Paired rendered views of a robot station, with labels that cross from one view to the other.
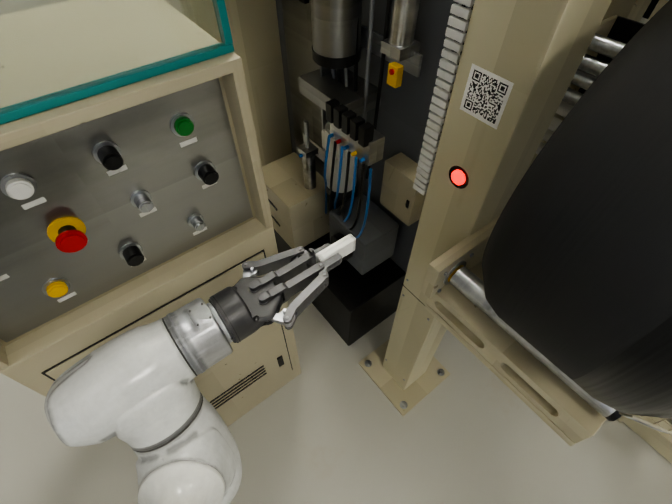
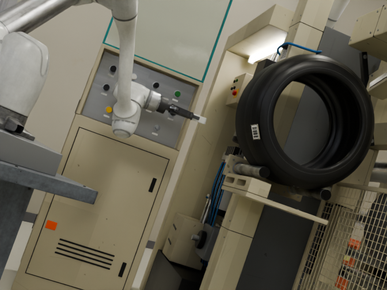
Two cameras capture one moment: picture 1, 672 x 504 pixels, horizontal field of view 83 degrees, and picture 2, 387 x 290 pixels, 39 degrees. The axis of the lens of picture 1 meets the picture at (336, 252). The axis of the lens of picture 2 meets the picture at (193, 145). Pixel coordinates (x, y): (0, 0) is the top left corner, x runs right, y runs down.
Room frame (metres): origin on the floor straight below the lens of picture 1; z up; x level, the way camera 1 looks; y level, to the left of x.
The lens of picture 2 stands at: (-1.89, -1.12, 0.76)
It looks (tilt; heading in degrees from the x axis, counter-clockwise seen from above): 4 degrees up; 26
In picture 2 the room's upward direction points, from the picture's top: 19 degrees clockwise
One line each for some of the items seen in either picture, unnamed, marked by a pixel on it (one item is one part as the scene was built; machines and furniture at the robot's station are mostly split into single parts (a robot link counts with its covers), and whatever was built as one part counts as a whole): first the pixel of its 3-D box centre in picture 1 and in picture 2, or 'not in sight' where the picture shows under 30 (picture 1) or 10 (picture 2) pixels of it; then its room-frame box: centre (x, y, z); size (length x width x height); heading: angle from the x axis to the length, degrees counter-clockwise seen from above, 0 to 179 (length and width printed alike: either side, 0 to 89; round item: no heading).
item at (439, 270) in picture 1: (493, 236); (265, 178); (0.54, -0.34, 0.90); 0.40 x 0.03 x 0.10; 128
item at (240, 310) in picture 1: (249, 304); (167, 107); (0.28, 0.12, 1.06); 0.09 x 0.08 x 0.07; 128
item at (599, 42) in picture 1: (603, 106); (341, 174); (0.81, -0.62, 1.05); 0.20 x 0.15 x 0.30; 38
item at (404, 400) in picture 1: (404, 368); not in sight; (0.59, -0.28, 0.01); 0.27 x 0.27 x 0.02; 38
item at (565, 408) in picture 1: (510, 346); (245, 184); (0.31, -0.34, 0.83); 0.36 x 0.09 x 0.06; 38
